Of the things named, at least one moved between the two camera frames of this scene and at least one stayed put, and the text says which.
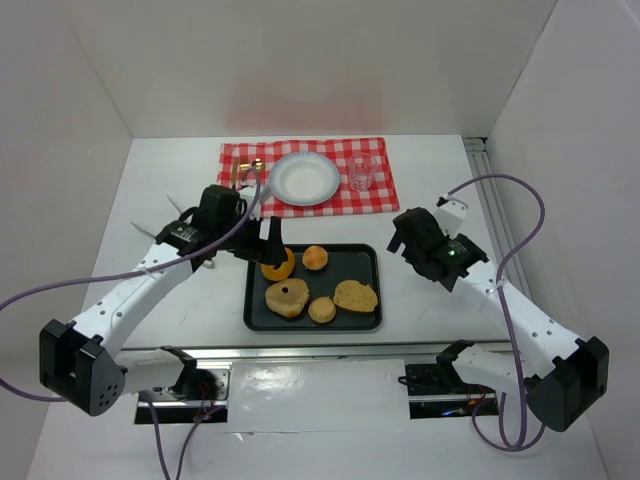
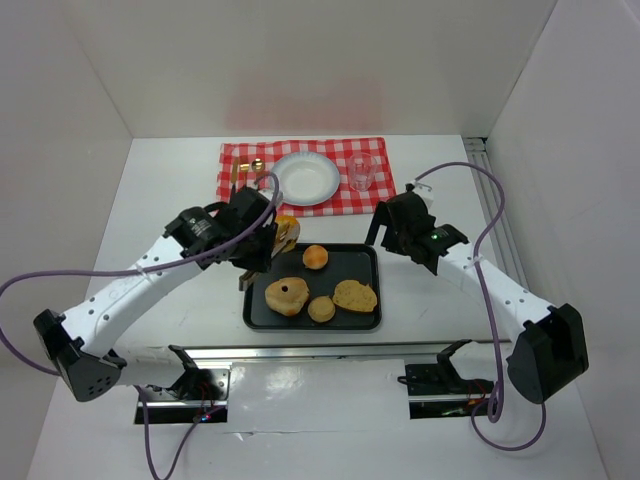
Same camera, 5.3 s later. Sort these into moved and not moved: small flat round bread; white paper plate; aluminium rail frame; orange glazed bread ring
Moved: orange glazed bread ring
Not moved: white paper plate; aluminium rail frame; small flat round bread
